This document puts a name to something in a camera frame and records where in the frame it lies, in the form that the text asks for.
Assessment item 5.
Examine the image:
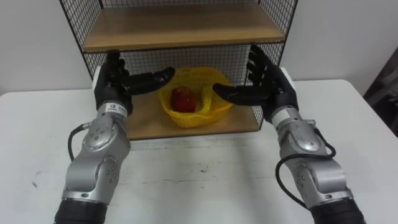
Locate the yellow banana soft toy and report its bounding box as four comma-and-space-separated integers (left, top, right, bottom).
198, 86, 216, 114

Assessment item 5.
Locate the dark object beside desk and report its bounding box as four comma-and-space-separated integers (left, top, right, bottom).
363, 46, 398, 138

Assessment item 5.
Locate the white desk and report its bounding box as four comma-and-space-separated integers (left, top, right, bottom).
0, 79, 398, 224

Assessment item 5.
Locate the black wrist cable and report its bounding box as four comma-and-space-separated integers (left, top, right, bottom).
67, 122, 93, 162
275, 127, 337, 210

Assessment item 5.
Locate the yellow plastic mesh basket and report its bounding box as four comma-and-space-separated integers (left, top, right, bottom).
157, 67, 234, 129

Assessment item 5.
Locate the red fruit soft toy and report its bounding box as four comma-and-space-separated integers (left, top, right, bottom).
170, 86, 197, 113

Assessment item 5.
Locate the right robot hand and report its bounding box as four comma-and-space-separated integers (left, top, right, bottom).
212, 45, 299, 123

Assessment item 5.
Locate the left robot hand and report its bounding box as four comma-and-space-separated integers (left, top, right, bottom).
92, 51, 176, 116

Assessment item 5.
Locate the black wire wooden shelf rack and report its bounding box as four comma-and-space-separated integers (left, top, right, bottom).
58, 0, 299, 141

